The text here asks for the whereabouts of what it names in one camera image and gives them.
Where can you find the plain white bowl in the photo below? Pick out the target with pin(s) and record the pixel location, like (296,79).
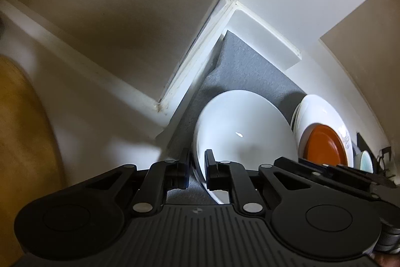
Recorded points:
(242,127)

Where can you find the brown orange plate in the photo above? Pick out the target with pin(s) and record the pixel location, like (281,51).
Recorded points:
(325,147)

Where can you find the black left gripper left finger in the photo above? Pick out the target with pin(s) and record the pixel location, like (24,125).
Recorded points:
(162,177)

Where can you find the grey mat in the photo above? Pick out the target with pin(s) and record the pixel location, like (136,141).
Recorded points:
(235,66)

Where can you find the wooden cutting board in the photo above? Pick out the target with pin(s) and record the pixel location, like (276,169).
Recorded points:
(31,165)

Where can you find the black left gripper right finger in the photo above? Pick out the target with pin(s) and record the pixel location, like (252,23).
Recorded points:
(233,178)

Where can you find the light blue ceramic bowl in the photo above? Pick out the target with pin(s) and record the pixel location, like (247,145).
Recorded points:
(364,162)

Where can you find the large white floral plate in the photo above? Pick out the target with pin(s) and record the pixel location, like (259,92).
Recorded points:
(312,111)

